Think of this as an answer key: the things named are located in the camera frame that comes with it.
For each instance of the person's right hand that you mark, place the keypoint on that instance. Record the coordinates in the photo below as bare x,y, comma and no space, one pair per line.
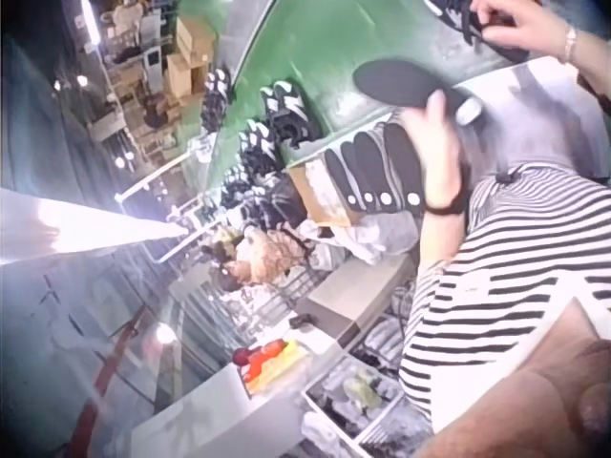
530,26

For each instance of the person's left hand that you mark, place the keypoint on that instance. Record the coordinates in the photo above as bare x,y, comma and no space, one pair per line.
436,157

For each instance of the person's right fingers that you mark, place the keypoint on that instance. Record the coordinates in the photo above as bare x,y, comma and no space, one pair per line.
491,24

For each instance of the black white striped shoe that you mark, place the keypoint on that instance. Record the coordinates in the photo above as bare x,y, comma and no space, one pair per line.
458,14

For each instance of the black shoe insole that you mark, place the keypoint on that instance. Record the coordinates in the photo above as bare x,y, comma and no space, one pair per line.
396,78

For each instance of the green conveyor belt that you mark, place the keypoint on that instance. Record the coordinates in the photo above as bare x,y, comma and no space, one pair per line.
334,43

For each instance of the stack of black insoles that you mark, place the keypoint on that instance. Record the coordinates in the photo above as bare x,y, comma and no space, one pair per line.
377,167

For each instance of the black wrist band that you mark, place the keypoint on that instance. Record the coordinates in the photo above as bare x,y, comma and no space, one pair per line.
446,206

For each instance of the row of black white sneakers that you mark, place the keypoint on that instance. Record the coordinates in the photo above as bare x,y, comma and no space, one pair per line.
281,114

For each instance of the white plastic bag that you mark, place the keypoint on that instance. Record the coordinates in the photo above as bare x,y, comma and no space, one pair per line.
367,234

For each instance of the brown cardboard box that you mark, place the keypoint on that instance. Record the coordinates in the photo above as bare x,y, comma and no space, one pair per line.
315,195

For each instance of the stack of cardboard cartons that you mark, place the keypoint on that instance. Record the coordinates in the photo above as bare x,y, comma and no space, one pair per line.
188,57

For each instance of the beige machine housing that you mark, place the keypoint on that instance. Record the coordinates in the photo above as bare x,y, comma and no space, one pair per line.
348,300

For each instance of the cluttered storage shelf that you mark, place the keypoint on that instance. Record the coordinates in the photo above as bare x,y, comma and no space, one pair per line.
129,67

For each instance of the white bin of parts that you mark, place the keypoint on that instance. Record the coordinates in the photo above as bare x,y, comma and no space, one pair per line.
363,401

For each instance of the tray of coloured bottles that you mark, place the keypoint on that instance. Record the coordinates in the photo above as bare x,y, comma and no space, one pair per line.
272,365

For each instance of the white metal beam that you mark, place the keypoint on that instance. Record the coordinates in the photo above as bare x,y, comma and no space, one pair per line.
81,229

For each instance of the white side table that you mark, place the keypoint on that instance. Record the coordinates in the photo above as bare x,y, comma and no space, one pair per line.
215,420

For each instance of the white pipe frame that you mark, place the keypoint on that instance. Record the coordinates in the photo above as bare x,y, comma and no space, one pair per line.
157,181

